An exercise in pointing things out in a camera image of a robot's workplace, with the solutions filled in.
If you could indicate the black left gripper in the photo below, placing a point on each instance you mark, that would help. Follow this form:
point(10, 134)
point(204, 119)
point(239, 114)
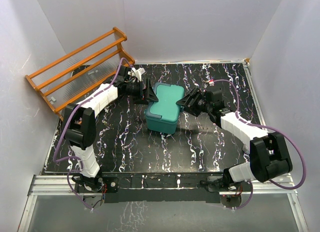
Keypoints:
point(145, 95)

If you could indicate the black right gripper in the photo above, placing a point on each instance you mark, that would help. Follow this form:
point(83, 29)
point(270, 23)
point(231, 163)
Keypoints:
point(195, 94)

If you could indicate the teal plastic medicine box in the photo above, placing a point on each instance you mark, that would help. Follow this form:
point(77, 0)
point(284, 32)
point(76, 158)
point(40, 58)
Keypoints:
point(162, 116)

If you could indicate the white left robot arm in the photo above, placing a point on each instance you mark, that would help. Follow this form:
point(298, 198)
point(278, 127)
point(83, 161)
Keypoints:
point(80, 119)

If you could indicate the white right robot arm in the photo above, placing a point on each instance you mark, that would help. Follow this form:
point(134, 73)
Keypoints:
point(268, 152)

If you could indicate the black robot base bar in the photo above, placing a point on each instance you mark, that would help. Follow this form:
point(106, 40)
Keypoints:
point(171, 187)

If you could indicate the orange wooden shelf rack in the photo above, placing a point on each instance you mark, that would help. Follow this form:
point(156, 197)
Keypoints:
point(71, 77)

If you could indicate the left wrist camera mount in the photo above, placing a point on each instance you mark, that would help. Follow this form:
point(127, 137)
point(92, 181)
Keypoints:
point(137, 73)

